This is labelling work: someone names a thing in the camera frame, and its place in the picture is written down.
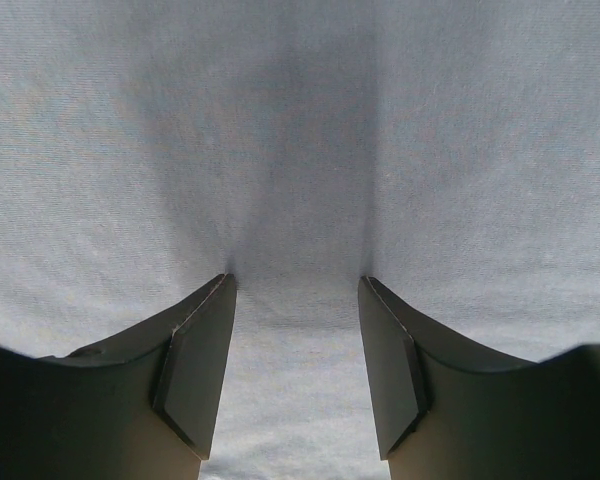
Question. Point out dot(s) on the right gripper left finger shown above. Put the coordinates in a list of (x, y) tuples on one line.
[(141, 404)]

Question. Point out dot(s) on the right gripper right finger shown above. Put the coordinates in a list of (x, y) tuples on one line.
[(448, 407)]

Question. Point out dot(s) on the blue-grey t shirt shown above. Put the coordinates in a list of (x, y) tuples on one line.
[(450, 149)]

